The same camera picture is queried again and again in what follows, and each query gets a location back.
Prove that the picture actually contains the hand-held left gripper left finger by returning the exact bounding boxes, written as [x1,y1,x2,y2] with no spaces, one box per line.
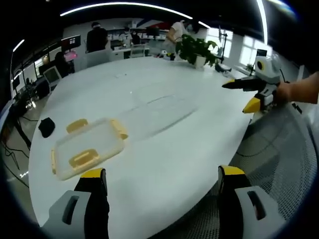
[41,168,111,239]

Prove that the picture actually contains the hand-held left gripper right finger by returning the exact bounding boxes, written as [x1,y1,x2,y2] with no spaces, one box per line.
[217,164,287,239]

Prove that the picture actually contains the clear container lid yellow latches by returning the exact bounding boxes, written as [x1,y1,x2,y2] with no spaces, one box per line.
[50,118,129,181]

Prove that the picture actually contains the clear plastic food container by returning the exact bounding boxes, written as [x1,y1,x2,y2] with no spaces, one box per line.
[131,86,200,138]

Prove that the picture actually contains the person's right hand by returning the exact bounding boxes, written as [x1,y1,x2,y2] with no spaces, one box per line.
[273,81,296,106]

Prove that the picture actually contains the dark object on table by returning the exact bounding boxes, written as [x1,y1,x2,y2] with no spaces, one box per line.
[214,62,233,75]

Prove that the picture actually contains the grey mesh office chair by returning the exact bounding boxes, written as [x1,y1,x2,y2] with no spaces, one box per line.
[174,101,319,239]

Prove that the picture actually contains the green potted plant white pot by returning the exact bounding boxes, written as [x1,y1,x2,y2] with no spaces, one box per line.
[175,34,220,70]

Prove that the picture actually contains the small black cloth object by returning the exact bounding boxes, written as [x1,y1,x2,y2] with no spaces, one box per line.
[38,118,56,138]

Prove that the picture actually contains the white office chair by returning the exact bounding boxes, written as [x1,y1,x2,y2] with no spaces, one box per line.
[43,66,62,88]

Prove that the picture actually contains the black computer monitor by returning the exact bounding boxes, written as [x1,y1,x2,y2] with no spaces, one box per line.
[60,34,82,51]

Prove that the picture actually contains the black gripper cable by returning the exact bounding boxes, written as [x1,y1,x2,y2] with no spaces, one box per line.
[279,68,290,85]

